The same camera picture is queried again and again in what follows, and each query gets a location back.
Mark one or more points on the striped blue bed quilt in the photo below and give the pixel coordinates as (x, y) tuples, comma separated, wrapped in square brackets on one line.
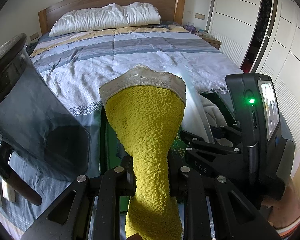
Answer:
[(76, 65)]

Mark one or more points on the white pillow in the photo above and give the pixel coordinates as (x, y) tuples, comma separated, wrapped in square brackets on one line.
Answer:
[(108, 17)]

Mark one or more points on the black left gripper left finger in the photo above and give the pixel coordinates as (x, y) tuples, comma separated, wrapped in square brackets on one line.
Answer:
[(87, 206)]

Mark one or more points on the white wardrobe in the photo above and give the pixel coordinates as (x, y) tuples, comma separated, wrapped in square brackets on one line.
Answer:
[(263, 36)]

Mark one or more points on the grey folded cloth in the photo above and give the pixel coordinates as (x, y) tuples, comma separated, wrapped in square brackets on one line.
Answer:
[(214, 117)]

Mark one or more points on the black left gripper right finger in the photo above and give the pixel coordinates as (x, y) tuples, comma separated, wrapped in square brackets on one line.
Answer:
[(213, 207)]

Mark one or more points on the green tray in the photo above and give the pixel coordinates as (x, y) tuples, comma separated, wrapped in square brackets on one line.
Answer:
[(113, 154)]

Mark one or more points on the person's right hand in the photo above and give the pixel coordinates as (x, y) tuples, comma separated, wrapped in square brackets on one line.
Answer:
[(285, 213)]

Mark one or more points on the wooden nightstand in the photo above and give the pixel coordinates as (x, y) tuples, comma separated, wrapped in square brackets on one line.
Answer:
[(203, 34)]

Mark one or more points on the wooden headboard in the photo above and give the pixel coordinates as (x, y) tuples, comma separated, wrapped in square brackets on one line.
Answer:
[(169, 10)]

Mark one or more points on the smoky glass pitcher wooden handle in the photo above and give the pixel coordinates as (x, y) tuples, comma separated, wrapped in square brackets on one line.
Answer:
[(35, 125)]

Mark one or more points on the yellow textured cloth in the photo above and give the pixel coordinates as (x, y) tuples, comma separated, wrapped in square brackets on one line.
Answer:
[(145, 108)]

